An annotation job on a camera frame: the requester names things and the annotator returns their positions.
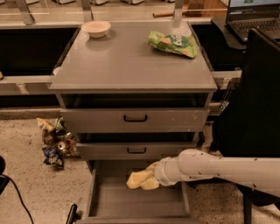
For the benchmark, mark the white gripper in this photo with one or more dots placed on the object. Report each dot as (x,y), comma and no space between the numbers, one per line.
(159,174)

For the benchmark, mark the yellow sponge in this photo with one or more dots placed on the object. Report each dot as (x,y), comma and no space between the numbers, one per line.
(136,178)

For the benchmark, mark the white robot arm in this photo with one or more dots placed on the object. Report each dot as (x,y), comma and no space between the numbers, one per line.
(258,173)

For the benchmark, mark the grey bottom drawer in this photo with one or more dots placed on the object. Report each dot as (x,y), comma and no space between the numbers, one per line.
(112,202)

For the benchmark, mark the grey drawer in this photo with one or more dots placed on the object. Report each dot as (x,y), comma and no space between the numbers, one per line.
(112,202)
(127,113)
(105,146)

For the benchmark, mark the grey middle drawer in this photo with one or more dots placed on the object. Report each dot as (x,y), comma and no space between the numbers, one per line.
(105,146)

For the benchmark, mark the grey drawer cabinet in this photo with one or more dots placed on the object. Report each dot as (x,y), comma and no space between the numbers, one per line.
(122,62)

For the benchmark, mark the grey top drawer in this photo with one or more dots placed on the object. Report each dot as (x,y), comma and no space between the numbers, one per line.
(127,113)

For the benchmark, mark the pile of snack wrappers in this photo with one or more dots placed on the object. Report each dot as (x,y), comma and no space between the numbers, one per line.
(58,135)

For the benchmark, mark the blue snack bag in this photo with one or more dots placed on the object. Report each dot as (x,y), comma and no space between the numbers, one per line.
(53,156)

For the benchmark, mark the black office chair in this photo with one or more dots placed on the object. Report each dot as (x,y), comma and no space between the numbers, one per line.
(249,126)

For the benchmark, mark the green snack bag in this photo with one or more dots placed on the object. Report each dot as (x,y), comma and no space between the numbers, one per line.
(173,43)

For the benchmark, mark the white bowl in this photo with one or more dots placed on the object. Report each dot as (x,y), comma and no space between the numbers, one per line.
(96,29)

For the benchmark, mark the black laptop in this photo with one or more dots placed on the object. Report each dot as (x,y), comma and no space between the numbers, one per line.
(243,15)

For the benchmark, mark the black handle bottom edge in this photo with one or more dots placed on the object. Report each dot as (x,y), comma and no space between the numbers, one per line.
(72,214)

